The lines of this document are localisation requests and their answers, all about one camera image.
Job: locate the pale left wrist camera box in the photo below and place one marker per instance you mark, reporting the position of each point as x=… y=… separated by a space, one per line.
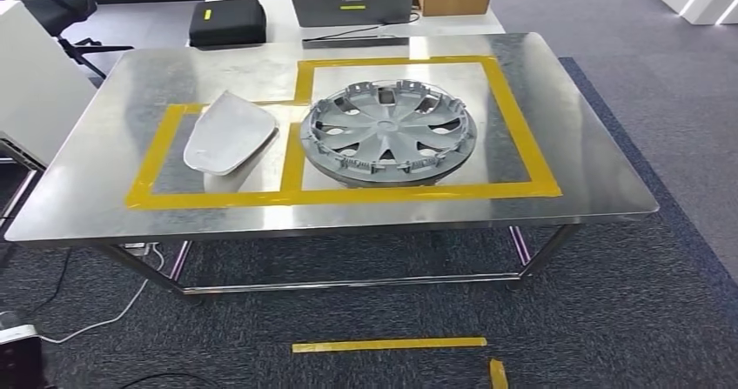
x=17 y=334

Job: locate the short yellow floor tape strip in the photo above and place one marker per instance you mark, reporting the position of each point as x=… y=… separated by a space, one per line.
x=499 y=375

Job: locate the long yellow floor tape strip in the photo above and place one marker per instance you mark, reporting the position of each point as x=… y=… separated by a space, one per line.
x=392 y=345

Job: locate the yellow tape outline on bench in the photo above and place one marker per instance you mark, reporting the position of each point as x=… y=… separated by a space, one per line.
x=403 y=195

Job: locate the white side desk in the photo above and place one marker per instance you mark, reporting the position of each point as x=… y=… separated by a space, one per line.
x=40 y=86

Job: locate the black zip case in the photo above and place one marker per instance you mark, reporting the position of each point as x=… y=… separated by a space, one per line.
x=228 y=26

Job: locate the stainless steel workbench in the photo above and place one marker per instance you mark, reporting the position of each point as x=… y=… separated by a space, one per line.
x=86 y=202

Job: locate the grey wheel hubcap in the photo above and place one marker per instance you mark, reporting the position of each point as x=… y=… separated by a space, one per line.
x=392 y=127

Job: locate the white power strip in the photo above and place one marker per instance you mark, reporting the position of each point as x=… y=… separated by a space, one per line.
x=138 y=248

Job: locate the black office chair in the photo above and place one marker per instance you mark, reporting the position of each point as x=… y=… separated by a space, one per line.
x=52 y=17

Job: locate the grey laptop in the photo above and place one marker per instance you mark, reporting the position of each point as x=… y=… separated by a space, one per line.
x=328 y=6

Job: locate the white car mirror cover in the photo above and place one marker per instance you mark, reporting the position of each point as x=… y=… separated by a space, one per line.
x=230 y=132

